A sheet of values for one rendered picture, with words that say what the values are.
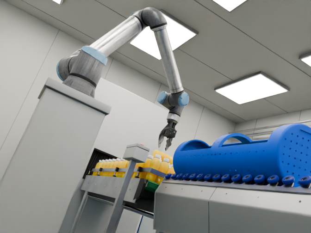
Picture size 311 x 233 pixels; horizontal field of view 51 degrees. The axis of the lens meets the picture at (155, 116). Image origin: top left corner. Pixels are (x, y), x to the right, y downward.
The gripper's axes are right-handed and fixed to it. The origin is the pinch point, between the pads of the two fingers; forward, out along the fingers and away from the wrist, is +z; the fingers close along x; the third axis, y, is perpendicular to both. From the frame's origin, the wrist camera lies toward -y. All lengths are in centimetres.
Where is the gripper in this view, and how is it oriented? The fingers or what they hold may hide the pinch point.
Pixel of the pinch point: (162, 147)
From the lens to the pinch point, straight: 229.6
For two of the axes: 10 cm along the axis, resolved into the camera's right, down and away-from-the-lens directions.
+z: -3.2, 9.0, -3.0
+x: 8.5, 4.1, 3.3
